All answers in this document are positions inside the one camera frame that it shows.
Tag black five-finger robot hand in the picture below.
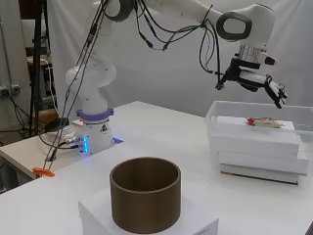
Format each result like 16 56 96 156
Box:
214 57 290 110

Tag clear plastic box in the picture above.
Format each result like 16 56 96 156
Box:
204 100 313 156

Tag red and white packet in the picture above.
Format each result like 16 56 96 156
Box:
246 117 286 129

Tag white flat box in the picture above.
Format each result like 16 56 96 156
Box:
217 149 309 176
77 187 220 235
208 116 301 159

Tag white sheet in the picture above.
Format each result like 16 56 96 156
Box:
45 0 313 119

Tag white book with dark edge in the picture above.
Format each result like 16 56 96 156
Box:
219 163 299 186

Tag brown round tub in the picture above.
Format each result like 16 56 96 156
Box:
110 157 182 235

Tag black tripod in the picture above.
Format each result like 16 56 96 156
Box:
27 0 59 139

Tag orange clamp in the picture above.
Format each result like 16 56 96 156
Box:
32 166 56 178

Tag black hanging cable bundle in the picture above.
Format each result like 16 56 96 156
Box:
134 0 224 75

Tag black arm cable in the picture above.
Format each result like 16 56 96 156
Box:
43 0 110 170

